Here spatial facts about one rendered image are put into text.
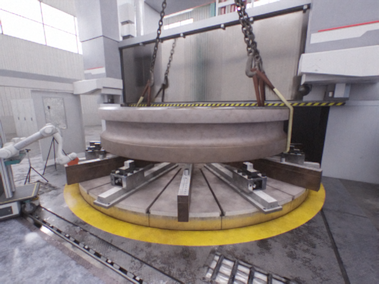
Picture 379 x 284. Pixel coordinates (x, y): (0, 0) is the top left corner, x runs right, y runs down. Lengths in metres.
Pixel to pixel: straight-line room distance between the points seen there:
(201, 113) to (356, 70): 2.31
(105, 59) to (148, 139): 3.98
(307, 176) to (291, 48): 3.23
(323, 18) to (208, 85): 3.13
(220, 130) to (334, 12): 2.63
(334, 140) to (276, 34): 3.07
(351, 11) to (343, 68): 1.01
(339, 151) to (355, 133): 0.52
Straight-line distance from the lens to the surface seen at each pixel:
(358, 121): 5.66
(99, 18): 6.94
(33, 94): 6.82
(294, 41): 5.61
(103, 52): 6.66
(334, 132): 5.58
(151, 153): 3.05
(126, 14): 8.39
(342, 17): 4.21
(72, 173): 4.04
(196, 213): 2.65
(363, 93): 4.65
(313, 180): 3.83
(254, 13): 5.81
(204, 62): 6.03
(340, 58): 3.62
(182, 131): 2.94
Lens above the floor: 1.76
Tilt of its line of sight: 11 degrees down
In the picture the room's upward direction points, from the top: straight up
